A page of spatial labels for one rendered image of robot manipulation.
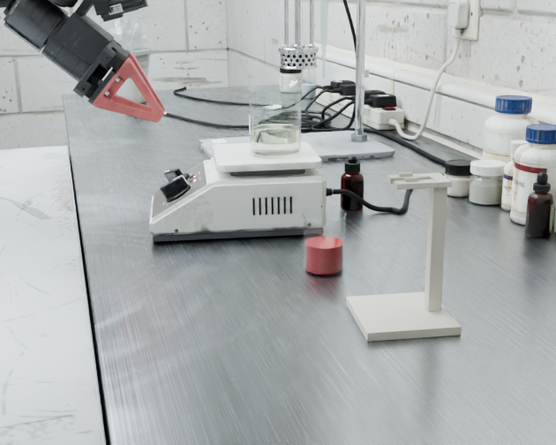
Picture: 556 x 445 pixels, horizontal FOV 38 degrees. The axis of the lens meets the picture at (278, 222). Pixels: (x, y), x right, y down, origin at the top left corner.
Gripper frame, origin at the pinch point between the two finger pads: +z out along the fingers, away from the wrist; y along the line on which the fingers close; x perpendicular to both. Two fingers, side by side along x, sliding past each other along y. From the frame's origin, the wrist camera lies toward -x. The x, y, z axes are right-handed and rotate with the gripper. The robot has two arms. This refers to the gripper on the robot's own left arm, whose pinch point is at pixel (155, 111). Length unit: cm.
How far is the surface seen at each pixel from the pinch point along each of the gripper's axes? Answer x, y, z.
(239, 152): -3.1, -4.9, 10.2
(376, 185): -9.4, 10.5, 31.3
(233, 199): 0.6, -11.8, 11.7
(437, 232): -12.0, -36.1, 21.7
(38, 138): 72, 229, -13
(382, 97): -21, 55, 36
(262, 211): -0.3, -11.8, 15.2
